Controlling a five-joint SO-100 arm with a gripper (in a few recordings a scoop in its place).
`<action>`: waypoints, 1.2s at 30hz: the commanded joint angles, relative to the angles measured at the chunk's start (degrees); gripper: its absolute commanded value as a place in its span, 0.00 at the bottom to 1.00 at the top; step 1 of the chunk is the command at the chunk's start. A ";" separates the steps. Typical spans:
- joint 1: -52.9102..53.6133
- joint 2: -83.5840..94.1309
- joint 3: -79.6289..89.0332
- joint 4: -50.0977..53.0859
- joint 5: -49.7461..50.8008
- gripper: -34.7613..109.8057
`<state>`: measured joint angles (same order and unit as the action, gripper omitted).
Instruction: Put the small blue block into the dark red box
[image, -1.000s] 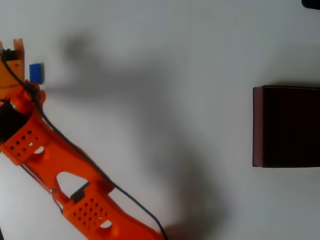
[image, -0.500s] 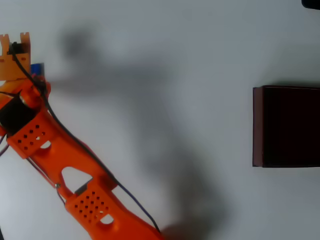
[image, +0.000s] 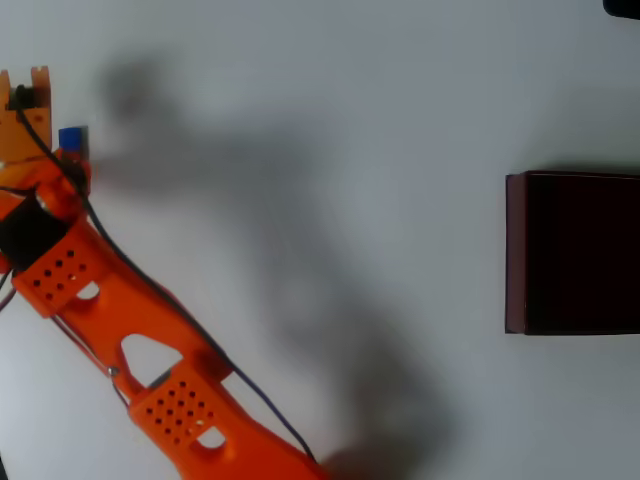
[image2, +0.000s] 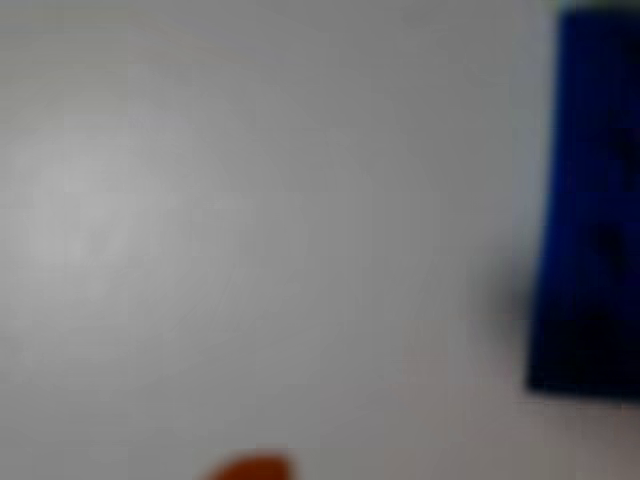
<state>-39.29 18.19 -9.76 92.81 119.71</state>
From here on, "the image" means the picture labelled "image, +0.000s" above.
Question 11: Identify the small blue block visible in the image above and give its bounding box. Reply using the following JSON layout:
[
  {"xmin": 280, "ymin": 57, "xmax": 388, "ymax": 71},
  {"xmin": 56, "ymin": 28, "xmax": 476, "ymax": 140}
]
[{"xmin": 58, "ymin": 126, "xmax": 91, "ymax": 162}]

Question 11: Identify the dark brown box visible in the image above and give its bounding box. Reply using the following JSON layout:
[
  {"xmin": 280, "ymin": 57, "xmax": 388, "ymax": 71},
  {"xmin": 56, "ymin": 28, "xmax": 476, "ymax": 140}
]
[{"xmin": 505, "ymin": 170, "xmax": 640, "ymax": 336}]

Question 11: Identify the dark object at table edge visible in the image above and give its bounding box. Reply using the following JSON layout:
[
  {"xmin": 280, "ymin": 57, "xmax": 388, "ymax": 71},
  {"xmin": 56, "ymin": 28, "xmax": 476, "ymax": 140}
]
[{"xmin": 602, "ymin": 0, "xmax": 640, "ymax": 21}]

